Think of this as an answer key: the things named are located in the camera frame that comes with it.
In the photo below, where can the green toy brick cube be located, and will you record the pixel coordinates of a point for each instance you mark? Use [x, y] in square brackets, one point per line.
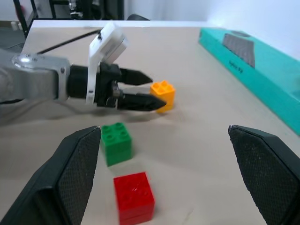
[117, 143]

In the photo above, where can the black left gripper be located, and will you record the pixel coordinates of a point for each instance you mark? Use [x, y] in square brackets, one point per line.
[106, 82]

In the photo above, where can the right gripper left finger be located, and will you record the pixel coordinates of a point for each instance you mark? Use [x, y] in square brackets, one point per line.
[70, 168]

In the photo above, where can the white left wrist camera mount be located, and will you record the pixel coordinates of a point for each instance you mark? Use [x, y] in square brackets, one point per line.
[105, 44]

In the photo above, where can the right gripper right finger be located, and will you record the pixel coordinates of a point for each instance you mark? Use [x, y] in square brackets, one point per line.
[262, 168]

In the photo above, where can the black rounded chair back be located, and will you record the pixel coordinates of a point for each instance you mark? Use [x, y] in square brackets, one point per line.
[138, 17]

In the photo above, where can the red toy brick cube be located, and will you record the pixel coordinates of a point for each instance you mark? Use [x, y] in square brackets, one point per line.
[133, 199]

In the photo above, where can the orange toy brick cube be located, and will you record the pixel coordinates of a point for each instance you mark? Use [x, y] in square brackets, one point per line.
[165, 93]

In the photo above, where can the black metal rack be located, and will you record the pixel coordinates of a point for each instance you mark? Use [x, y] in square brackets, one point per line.
[32, 11]

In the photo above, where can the dark equipment behind table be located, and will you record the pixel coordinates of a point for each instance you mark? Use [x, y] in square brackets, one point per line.
[98, 9]

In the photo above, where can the teal keyboard box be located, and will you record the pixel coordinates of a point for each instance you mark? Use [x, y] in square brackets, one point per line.
[255, 68]

